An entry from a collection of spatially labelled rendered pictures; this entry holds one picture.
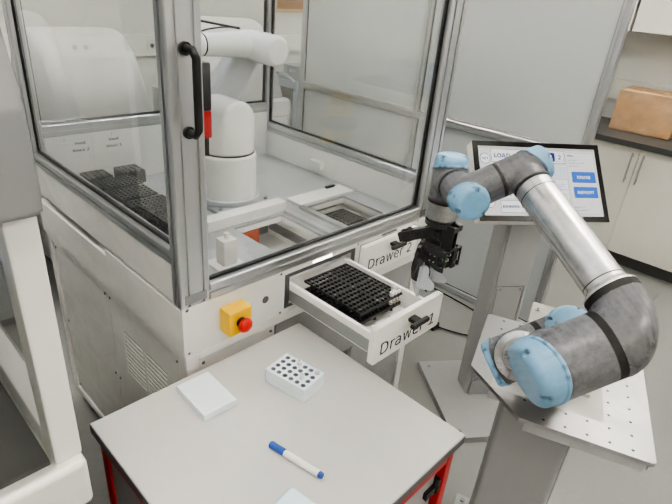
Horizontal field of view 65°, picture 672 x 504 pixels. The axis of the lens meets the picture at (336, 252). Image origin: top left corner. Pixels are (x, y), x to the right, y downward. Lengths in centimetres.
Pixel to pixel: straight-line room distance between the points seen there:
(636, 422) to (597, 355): 67
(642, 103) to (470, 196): 334
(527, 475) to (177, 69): 139
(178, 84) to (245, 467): 79
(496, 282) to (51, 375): 173
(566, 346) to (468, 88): 232
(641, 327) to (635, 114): 349
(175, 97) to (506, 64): 212
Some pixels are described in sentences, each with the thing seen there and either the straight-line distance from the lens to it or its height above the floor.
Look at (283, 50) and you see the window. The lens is 129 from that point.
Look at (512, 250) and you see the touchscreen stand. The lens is 219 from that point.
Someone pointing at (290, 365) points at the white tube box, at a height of 79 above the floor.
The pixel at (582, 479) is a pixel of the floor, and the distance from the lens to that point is 247.
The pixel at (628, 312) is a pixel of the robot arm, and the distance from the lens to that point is 94.
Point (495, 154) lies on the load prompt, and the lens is 205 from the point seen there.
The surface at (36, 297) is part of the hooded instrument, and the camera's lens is 87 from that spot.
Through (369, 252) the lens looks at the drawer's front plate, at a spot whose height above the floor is 90.
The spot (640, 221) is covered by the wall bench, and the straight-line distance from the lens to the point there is 421.
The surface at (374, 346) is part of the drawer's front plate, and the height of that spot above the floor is 88.
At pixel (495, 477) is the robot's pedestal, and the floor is 42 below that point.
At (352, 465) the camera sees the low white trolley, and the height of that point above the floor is 76.
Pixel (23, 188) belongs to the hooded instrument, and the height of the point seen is 140.
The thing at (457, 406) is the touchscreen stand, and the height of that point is 4.
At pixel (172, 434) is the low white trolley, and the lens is 127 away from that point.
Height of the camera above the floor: 166
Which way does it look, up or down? 27 degrees down
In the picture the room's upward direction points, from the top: 5 degrees clockwise
